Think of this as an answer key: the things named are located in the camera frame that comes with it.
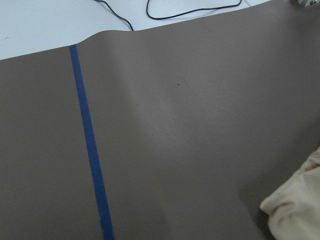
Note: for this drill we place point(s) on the yellow long-sleeve printed shirt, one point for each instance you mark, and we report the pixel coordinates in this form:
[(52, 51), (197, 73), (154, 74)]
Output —
[(294, 208)]

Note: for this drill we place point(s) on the brown table mat blue grid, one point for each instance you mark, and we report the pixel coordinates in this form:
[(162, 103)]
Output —
[(171, 133)]

